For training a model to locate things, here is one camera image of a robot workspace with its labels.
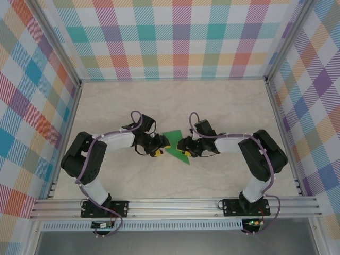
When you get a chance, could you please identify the white slotted cable duct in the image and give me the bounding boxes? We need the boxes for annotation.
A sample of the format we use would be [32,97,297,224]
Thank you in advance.
[41,219,244,231]

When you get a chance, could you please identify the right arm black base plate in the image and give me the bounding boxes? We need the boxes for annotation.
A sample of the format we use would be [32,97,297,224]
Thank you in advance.
[222,199,271,217]

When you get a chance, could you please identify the green paper sheet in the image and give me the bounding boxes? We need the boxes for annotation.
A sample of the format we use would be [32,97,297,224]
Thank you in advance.
[161,129,191,166]

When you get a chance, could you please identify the left gripper thin black cable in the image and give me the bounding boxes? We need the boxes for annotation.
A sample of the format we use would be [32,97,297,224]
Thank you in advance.
[133,144,147,157]

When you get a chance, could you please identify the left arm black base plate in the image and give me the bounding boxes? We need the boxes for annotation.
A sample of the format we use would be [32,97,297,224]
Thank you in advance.
[81,200,130,218]

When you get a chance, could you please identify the wide aluminium base rail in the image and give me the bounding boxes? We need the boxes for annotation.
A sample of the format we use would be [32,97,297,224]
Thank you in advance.
[29,195,324,220]

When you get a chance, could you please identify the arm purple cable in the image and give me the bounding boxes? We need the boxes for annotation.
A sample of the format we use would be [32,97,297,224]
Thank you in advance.
[188,112,282,236]
[75,110,147,238]

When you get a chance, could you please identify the thin aluminium frame rail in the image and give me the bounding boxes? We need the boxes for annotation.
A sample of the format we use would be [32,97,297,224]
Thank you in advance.
[79,76,269,82]

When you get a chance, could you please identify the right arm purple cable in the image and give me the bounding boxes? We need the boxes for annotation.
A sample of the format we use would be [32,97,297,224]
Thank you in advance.
[188,112,282,236]

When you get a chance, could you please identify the aluminium side rail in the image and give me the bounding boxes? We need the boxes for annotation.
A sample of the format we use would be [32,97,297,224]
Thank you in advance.
[47,81,83,200]
[265,79,305,197]

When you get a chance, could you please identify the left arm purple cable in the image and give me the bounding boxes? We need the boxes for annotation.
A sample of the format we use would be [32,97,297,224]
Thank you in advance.
[75,110,147,238]

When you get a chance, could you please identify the aluminium frame post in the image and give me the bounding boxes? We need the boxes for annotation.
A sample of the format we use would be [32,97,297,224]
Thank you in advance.
[31,0,82,87]
[265,0,321,84]

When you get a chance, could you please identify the grey metal panel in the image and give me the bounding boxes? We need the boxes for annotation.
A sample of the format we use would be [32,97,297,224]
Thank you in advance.
[34,230,319,255]

